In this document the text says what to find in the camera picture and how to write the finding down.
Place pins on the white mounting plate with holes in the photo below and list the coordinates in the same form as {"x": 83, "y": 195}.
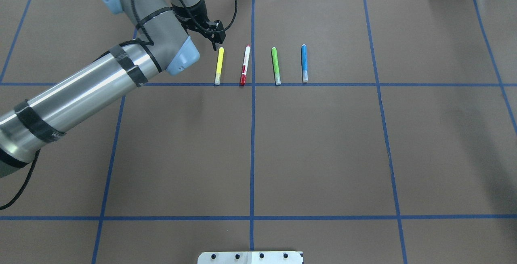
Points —
{"x": 251, "y": 257}

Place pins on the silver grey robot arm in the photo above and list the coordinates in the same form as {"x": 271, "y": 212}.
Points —
{"x": 163, "y": 45}

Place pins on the red and white marker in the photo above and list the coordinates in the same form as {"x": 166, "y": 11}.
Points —
{"x": 245, "y": 64}

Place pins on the brown paper table cover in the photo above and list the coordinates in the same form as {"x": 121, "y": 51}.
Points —
{"x": 400, "y": 148}

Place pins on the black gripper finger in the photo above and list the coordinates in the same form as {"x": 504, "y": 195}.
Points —
{"x": 215, "y": 44}

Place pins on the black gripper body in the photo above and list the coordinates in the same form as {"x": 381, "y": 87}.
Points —
{"x": 194, "y": 17}

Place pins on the yellow marker pen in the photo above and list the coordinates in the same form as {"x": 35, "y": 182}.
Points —
{"x": 219, "y": 65}

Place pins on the blue marker pen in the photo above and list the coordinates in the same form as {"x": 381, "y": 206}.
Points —
{"x": 304, "y": 63}

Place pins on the green marker pen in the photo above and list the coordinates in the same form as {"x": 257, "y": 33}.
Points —
{"x": 276, "y": 66}

